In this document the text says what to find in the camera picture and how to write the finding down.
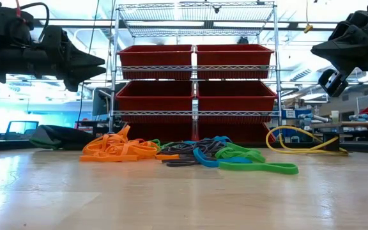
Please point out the yellow hanging plug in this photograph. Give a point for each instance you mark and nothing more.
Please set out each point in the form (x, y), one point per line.
(308, 28)

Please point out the computer monitor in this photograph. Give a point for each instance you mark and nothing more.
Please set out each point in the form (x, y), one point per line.
(21, 127)

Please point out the black and green bag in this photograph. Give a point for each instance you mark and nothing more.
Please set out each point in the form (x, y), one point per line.
(62, 135)

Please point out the dark grey rubber band tangle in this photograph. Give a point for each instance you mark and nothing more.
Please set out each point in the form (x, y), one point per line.
(187, 147)

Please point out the wooden workbench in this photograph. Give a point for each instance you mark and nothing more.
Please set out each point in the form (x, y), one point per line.
(363, 124)

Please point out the black monitor back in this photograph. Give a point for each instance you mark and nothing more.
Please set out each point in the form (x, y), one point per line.
(102, 102)

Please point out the blue rubber band tangle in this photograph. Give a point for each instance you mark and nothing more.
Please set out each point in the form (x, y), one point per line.
(220, 139)

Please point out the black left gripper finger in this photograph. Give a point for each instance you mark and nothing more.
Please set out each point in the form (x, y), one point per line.
(81, 60)
(78, 75)

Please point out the orange rubber band tangle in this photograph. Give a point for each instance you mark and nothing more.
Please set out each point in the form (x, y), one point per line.
(107, 158)

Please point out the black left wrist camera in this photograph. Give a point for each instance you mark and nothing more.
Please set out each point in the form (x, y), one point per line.
(8, 22)

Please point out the green rubber band tangle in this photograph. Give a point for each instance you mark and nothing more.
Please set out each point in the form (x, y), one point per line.
(156, 142)
(244, 155)

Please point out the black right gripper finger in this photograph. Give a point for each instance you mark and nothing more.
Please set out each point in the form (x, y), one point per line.
(347, 51)
(353, 20)

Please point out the blue storage bin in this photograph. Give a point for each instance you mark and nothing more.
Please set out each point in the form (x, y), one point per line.
(292, 114)

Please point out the white cup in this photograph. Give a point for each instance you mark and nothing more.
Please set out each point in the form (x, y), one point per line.
(334, 116)

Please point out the grey blue pipe fitting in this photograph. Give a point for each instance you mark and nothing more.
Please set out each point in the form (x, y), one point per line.
(311, 118)
(366, 117)

